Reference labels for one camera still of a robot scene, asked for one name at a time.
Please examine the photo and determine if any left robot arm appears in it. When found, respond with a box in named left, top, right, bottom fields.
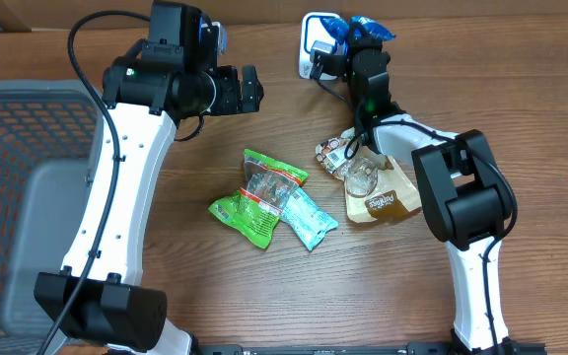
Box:
left=34, top=1, right=263, bottom=354

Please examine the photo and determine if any teal snack packet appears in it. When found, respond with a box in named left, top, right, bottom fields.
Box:
left=281, top=187, right=338, bottom=251

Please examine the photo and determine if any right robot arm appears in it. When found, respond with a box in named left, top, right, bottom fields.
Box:
left=335, top=37, right=518, bottom=354

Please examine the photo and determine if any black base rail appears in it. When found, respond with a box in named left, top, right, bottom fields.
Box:
left=191, top=340, right=548, bottom=355

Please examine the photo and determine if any white barcode scanner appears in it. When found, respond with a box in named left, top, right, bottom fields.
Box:
left=299, top=12, right=339, bottom=79

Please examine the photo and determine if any grey plastic shopping basket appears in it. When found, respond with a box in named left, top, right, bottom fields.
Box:
left=0, top=80, right=102, bottom=354

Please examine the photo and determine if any green snack bag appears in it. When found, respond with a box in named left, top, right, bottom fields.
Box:
left=208, top=149, right=308, bottom=249

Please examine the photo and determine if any cardboard back panel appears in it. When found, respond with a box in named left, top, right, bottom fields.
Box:
left=0, top=0, right=568, bottom=32

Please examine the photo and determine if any beige cookie bag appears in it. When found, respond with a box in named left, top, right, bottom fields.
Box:
left=315, top=128, right=421, bottom=224

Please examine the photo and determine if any blue oreo packet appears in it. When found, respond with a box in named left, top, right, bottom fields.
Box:
left=320, top=16, right=396, bottom=44

